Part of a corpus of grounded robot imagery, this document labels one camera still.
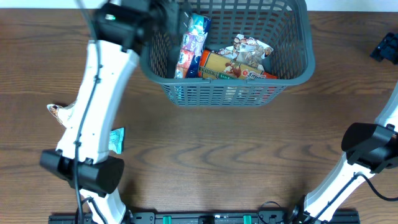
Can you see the grey plastic basket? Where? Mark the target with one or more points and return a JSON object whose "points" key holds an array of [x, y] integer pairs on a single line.
{"points": [[282, 24]]}

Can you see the beige snack bag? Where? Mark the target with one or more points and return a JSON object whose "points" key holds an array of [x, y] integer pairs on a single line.
{"points": [[62, 114]]}

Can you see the white brown snack bag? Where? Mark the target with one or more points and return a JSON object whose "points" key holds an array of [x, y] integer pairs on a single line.
{"points": [[247, 50]]}

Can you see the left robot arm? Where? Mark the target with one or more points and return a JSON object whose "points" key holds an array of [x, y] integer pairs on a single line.
{"points": [[119, 33]]}

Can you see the orange San Remo pasta pack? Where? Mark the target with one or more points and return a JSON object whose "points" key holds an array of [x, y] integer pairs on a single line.
{"points": [[215, 66]]}

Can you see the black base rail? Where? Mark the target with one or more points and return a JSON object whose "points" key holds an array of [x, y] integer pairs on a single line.
{"points": [[267, 216]]}

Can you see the teal snack bar wrapper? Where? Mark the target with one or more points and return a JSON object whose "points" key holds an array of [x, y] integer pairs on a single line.
{"points": [[116, 140]]}

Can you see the Kleenex tissue multipack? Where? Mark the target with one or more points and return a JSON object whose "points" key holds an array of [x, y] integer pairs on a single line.
{"points": [[192, 46]]}

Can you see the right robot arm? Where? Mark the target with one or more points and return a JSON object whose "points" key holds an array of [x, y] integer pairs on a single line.
{"points": [[368, 149]]}

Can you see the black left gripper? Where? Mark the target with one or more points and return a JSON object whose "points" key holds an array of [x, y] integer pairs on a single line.
{"points": [[171, 20]]}

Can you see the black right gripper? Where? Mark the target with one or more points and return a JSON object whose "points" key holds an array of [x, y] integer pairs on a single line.
{"points": [[385, 47]]}

